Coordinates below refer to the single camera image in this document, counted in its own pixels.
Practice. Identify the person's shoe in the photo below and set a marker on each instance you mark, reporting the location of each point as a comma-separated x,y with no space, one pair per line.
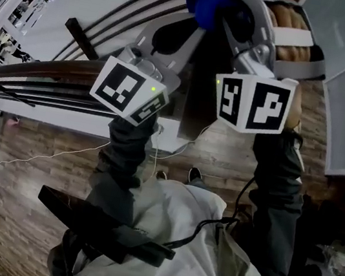
195,174
161,175

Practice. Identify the dark bag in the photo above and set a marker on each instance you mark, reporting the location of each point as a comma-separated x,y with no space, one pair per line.
326,218

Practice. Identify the person's right hand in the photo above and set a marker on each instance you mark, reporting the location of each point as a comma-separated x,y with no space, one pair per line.
292,19

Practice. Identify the person's left shoe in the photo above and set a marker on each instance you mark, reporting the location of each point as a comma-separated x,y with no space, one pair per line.
161,175

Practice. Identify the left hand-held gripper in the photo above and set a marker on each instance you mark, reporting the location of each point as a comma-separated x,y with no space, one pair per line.
119,82

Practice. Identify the person's right shoe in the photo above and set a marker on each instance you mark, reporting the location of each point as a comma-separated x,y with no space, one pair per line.
195,174

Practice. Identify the dark wooden handrail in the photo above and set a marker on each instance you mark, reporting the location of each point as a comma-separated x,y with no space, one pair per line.
40,69

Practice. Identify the person's left forearm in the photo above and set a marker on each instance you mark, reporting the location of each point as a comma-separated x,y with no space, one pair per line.
124,152

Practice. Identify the dark wooden baluster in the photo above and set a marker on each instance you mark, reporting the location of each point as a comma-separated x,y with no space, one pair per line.
81,38

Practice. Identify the blue cloth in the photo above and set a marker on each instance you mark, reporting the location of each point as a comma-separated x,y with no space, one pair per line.
212,0

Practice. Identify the person's right forearm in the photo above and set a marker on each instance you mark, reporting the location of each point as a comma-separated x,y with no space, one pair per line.
277,197

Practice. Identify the dark wooden newel post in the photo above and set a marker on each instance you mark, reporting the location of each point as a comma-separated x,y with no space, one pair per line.
197,105

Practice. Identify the person's white shirt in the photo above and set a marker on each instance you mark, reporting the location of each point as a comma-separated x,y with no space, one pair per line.
176,233

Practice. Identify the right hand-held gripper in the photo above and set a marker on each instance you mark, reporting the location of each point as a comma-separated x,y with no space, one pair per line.
259,106

